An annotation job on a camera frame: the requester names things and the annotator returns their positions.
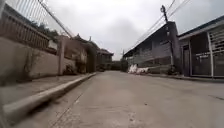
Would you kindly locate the concrete kerb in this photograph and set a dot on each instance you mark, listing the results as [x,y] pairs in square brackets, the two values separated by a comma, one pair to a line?
[40,98]

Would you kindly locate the concrete wall with railing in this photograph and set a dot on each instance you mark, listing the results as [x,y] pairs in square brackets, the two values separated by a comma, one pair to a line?
[20,61]

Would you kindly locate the brown building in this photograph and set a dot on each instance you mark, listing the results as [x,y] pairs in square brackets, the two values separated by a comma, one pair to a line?
[75,51]

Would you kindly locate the building with barred gate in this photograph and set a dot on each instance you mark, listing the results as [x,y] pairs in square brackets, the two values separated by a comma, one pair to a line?
[203,50]

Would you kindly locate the white pile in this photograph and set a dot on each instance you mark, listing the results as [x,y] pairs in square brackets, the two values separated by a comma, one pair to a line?
[136,69]

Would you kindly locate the dark grey building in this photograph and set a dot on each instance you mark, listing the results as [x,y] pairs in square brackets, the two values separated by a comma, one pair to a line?
[156,50]

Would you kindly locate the utility pole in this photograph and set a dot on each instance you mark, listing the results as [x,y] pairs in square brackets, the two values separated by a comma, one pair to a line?
[166,26]

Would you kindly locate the grey concrete sidewalk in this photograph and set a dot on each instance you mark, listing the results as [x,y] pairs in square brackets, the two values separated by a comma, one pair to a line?
[30,87]

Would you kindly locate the metal mesh fence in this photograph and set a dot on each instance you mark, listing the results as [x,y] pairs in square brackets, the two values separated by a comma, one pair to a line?
[26,10]

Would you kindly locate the grey concrete road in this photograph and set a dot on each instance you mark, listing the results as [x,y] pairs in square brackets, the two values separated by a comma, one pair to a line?
[133,100]

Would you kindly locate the low concrete kerb strip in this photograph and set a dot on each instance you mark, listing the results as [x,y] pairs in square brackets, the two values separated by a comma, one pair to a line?
[186,78]

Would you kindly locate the building with tiered roof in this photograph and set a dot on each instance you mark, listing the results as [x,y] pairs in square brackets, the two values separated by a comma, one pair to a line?
[105,58]

